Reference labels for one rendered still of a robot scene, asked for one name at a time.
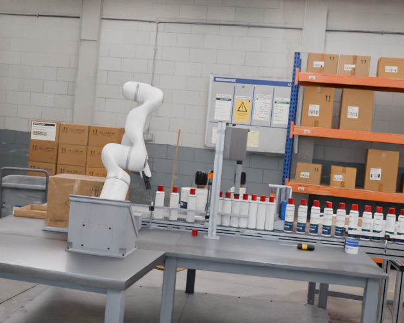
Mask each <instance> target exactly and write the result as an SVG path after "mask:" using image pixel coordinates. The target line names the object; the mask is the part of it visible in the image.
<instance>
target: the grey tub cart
mask: <svg viewBox="0 0 404 323"><path fill-rule="evenodd" d="M5 169H6V170H22V171H30V172H44V173H45V174H46V177H38V176H21V175H8V176H5V177H3V171H4V170H5ZM48 184H49V173H48V171H46V170H42V169H27V168H18V167H2V168H1V169H0V218H3V217H6V216H9V215H12V214H14V209H17V208H20V207H23V206H27V205H29V204H38V205H41V204H45V203H47V193H48Z"/></svg>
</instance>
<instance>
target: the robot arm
mask: <svg viewBox="0 0 404 323"><path fill-rule="evenodd" d="M122 95H123V96H124V97H125V98H126V99H128V100H130V101H135V102H138V103H137V107H136V108H134V109H132V110H131V111H130V112H129V114H128V116H127V119H126V124H125V133H124V135H123V137H122V142H121V145H120V144H107V145H105V146H104V148H103V150H102V152H101V159H102V162H103V165H104V166H105V168H106V170H107V176H106V180H105V183H104V186H103V189H102V192H101V195H100V198H107V199H118V200H124V201H125V198H126V194H127V192H128V188H129V185H130V176H129V175H128V174H127V173H126V172H125V171H124V170H123V169H125V170H130V171H133V172H139V171H140V175H141V178H142V179H144V182H145V186H146V190H148V189H151V183H150V180H149V177H151V172H150V169H149V165H148V163H147V161H148V160H147V159H148V156H147V151H146V146H145V144H144V139H143V132H145V131H146V130H147V129H148V127H149V123H150V119H151V113H152V112H154V111H155V110H157V109H159V107H160V106H161V105H162V103H163V101H164V95H163V93H162V91H161V90H160V89H158V88H155V87H152V86H151V85H149V84H146V83H139V82H134V81H129V82H127V83H125V84H124V85H123V87H122Z"/></svg>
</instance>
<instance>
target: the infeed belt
mask: <svg viewBox="0 0 404 323"><path fill-rule="evenodd" d="M142 219H149V220H150V217H144V216H142ZM152 220H158V219H154V217H152ZM161 221H168V222H180V223H187V224H199V225H205V223H204V222H194V223H190V222H186V221H184V220H177V221H171V220H169V219H161ZM217 227H224V228H233V227H230V226H228V227H227V226H222V225H220V226H217ZM236 229H248V228H239V227H237V228H236ZM248 230H255V231H266V230H257V229H248ZM267 232H273V233H285V232H283V231H281V230H273V231H267ZM286 234H292V235H301V234H297V233H296V232H292V233H286ZM304 235H305V236H314V235H309V233H305V234H304ZM316 237H323V238H335V237H334V236H330V237H325V236H321V235H317V236H316ZM335 239H342V240H345V238H344V237H343V238H335Z"/></svg>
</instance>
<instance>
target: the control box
mask: <svg viewBox="0 0 404 323"><path fill-rule="evenodd" d="M247 141H248V128H237V127H231V126H226V129H225V136H224V149H223V160H246V148H247Z"/></svg>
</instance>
